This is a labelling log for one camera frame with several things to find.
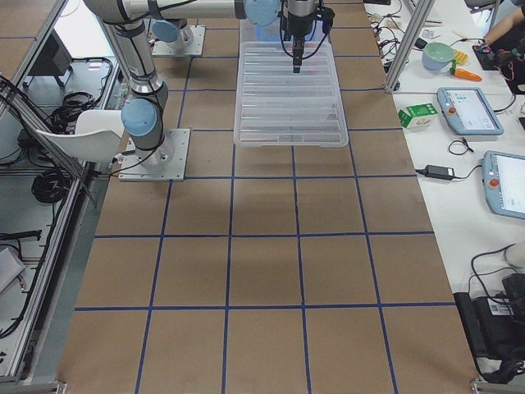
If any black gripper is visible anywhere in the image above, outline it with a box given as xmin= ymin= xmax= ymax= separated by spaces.
xmin=285 ymin=11 xmax=314 ymax=73

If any clear plastic box lid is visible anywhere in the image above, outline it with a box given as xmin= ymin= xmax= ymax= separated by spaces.
xmin=234 ymin=41 xmax=349 ymax=148

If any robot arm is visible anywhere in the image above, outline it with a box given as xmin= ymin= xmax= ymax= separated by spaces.
xmin=85 ymin=1 xmax=320 ymax=170

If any clear plastic storage box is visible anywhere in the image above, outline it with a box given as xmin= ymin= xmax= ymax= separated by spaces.
xmin=240 ymin=19 xmax=324 ymax=53

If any green bowl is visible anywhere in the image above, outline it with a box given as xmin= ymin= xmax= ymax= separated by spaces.
xmin=422 ymin=42 xmax=454 ymax=71

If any green white carton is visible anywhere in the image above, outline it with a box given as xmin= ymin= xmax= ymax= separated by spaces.
xmin=398 ymin=103 xmax=438 ymax=129

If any yellow toy corn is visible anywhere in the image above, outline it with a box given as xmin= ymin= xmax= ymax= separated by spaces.
xmin=453 ymin=50 xmax=468 ymax=66

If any orange toy carrot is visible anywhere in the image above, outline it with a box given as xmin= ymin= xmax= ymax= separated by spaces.
xmin=450 ymin=67 xmax=482 ymax=82

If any blue teach pendant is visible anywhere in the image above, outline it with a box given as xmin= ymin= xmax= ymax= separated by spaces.
xmin=436 ymin=87 xmax=504 ymax=135
xmin=482 ymin=151 xmax=524 ymax=219

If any black power adapter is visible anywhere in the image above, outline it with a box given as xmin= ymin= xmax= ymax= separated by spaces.
xmin=425 ymin=164 xmax=455 ymax=181

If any white plastic chair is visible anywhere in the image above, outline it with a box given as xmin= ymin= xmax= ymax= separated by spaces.
xmin=36 ymin=110 xmax=124 ymax=163

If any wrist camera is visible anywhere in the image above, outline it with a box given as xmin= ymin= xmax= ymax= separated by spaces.
xmin=316 ymin=5 xmax=336 ymax=35

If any aluminium frame post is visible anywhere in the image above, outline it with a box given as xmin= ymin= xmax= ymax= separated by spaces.
xmin=384 ymin=0 xmax=435 ymax=94

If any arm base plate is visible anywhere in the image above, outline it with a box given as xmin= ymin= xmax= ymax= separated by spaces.
xmin=152 ymin=21 xmax=206 ymax=57
xmin=117 ymin=129 xmax=190 ymax=181

